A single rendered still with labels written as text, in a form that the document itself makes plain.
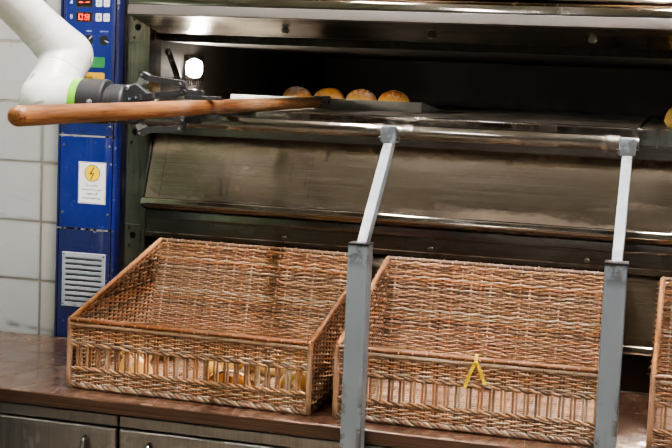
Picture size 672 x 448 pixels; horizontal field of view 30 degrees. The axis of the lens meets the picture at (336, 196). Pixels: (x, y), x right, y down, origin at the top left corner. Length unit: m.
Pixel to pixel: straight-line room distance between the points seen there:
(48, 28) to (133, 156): 0.61
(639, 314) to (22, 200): 1.57
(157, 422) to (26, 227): 0.87
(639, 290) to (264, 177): 0.93
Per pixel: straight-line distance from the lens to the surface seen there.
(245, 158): 3.09
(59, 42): 2.70
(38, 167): 3.30
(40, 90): 2.63
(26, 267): 3.35
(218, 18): 2.96
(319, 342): 2.61
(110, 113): 2.07
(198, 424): 2.63
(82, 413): 2.72
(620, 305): 2.33
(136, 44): 3.18
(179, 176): 3.14
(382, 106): 3.46
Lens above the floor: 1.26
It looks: 5 degrees down
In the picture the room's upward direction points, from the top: 2 degrees clockwise
